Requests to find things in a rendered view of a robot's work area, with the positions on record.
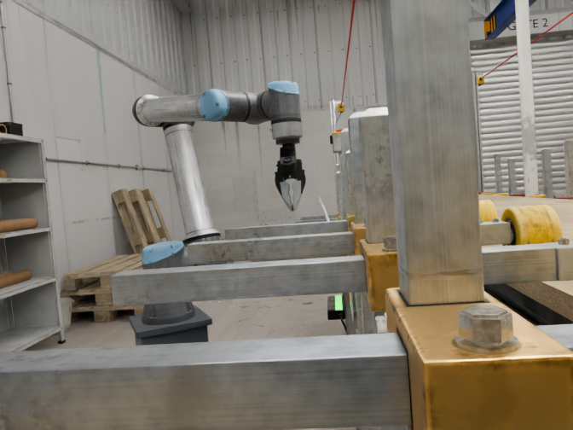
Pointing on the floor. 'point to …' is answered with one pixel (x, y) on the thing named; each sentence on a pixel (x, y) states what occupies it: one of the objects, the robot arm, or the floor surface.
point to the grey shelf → (27, 247)
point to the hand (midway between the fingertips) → (292, 206)
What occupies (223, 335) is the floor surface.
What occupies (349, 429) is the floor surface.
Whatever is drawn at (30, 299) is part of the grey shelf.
